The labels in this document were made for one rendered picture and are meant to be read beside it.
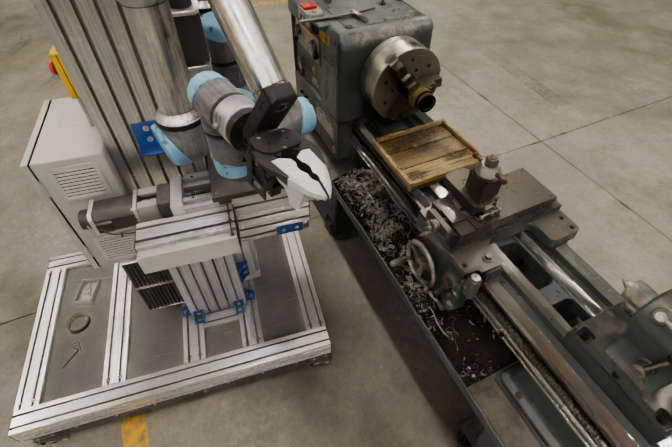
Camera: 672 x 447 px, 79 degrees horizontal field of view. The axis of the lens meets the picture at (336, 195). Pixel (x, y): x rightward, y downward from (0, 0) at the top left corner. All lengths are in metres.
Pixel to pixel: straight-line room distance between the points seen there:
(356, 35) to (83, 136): 1.03
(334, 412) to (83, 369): 1.08
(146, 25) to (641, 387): 1.35
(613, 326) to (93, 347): 1.95
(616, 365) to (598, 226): 1.81
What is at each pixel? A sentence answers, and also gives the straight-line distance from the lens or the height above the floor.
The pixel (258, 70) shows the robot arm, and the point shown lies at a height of 1.56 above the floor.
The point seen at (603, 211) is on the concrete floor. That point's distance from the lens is 3.14.
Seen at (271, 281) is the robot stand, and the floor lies 0.21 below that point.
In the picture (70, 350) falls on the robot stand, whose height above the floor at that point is 0.21.
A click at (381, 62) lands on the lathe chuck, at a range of 1.65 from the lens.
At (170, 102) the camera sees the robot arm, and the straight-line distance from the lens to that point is 0.98.
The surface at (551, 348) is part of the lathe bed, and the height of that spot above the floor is 0.86.
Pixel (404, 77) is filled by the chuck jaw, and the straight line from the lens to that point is 1.64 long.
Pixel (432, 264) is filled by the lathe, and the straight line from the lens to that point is 1.43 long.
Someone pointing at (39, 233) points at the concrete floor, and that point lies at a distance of 3.10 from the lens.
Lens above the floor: 1.95
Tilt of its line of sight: 45 degrees down
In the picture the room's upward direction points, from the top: straight up
